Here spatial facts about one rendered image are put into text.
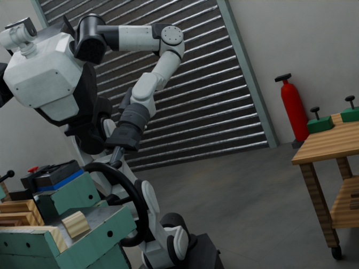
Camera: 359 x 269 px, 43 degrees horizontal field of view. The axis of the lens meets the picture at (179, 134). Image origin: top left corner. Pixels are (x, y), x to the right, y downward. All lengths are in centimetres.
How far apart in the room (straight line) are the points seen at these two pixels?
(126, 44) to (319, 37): 235
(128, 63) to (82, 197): 345
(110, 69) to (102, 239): 388
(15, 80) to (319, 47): 262
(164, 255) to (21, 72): 105
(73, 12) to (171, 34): 338
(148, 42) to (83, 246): 88
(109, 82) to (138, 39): 324
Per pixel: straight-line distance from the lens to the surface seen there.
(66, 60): 166
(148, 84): 150
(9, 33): 170
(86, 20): 171
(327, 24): 374
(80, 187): 126
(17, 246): 106
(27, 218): 114
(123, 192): 199
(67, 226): 100
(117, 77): 477
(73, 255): 97
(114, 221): 103
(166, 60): 160
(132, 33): 165
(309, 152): 209
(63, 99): 172
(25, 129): 544
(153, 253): 219
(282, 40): 387
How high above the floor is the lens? 121
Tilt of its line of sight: 11 degrees down
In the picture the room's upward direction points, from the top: 22 degrees counter-clockwise
